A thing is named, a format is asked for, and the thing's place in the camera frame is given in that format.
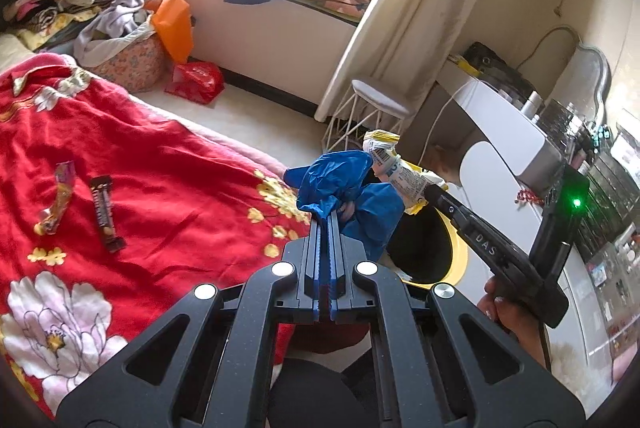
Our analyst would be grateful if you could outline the white dresser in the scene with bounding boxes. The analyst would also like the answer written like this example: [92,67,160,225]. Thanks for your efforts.
[436,61,615,414]

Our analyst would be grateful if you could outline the brown candy bar wrapper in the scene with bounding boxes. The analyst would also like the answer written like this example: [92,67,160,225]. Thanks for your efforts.
[90,176,126,254]

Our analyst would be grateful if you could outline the orange paper bag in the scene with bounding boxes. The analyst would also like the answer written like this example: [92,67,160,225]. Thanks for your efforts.
[144,0,194,64]

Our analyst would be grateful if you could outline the white wire stool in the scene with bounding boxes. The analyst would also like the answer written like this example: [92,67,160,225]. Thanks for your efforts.
[321,77,414,153]

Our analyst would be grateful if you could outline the white cable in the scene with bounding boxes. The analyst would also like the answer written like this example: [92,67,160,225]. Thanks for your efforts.
[416,90,459,169]

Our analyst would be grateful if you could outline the red floral quilt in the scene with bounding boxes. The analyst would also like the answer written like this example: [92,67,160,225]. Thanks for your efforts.
[1,54,310,418]

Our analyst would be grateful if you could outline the red bag on floor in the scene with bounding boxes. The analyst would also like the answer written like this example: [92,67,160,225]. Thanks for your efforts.
[164,62,224,105]

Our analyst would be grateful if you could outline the right hand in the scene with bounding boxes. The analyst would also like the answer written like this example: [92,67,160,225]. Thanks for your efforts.
[477,276,551,370]

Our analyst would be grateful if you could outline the yellow rim trash bin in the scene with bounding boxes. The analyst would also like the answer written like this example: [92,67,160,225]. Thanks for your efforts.
[386,206,469,288]

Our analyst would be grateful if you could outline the cream curtain right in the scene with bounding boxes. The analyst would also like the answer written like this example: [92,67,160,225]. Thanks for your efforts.
[314,0,477,122]

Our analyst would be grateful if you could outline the red bead bracelet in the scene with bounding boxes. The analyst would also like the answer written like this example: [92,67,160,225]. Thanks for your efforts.
[514,187,547,208]

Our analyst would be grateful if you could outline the floral laundry basket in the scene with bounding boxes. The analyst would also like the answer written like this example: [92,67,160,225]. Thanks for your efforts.
[91,35,169,93]

